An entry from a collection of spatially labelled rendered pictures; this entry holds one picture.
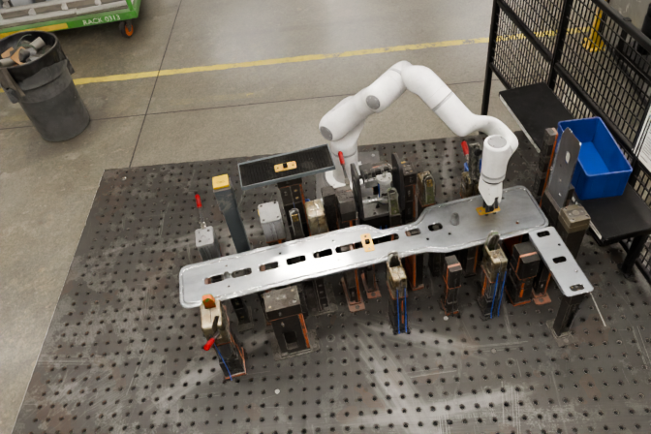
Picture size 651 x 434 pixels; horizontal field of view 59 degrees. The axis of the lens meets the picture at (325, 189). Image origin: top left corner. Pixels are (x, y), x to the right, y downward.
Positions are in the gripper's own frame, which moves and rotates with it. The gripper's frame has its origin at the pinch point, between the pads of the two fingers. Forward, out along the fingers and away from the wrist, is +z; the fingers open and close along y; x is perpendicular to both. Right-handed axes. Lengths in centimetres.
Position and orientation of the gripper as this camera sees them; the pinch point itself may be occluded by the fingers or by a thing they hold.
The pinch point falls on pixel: (488, 204)
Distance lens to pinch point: 222.7
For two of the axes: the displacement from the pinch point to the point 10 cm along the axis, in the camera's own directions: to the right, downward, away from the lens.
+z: 1.1, 6.9, 7.2
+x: 9.7, -2.3, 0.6
